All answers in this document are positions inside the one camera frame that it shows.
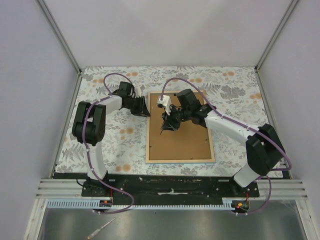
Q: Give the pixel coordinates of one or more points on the left aluminium corner post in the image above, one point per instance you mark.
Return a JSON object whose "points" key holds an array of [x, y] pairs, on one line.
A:
{"points": [[59, 35]]}

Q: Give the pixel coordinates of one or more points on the blue picture frame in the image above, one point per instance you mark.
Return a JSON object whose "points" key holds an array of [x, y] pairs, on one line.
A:
{"points": [[190, 144]]}

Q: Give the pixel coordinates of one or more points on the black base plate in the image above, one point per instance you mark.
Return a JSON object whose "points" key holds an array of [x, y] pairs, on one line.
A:
{"points": [[156, 190]]}

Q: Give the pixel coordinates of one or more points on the aluminium rail bar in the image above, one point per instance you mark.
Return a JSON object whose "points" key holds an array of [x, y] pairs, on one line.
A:
{"points": [[59, 189]]}

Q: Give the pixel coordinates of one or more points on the aluminium corner post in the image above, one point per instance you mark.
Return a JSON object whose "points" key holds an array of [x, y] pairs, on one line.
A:
{"points": [[277, 32], [59, 35]]}

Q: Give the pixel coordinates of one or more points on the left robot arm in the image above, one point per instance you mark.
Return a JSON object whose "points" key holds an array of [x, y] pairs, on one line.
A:
{"points": [[89, 124]]}

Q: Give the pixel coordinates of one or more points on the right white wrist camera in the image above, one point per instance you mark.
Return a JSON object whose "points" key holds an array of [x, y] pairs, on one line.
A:
{"points": [[165, 103]]}

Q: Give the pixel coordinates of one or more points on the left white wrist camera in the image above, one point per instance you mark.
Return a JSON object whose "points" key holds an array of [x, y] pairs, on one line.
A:
{"points": [[137, 92]]}

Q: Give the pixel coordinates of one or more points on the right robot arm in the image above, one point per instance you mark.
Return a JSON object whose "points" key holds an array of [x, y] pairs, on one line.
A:
{"points": [[263, 146]]}

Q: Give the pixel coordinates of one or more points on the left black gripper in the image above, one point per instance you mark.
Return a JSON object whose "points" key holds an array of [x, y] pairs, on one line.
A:
{"points": [[141, 110]]}

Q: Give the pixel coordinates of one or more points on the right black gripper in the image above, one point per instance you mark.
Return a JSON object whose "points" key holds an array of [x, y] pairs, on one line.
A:
{"points": [[169, 123]]}

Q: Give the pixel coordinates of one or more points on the light blue cable duct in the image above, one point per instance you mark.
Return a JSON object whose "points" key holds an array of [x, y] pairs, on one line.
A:
{"points": [[97, 204]]}

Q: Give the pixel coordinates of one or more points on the right aluminium corner post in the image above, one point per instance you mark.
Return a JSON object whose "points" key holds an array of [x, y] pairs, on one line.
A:
{"points": [[277, 32]]}

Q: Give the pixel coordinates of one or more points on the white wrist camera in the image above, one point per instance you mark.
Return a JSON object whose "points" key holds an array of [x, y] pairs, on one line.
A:
{"points": [[137, 92], [165, 103]]}

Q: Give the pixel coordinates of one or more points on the clear handled screwdriver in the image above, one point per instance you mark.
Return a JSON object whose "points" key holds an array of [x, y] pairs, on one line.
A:
{"points": [[93, 234]]}

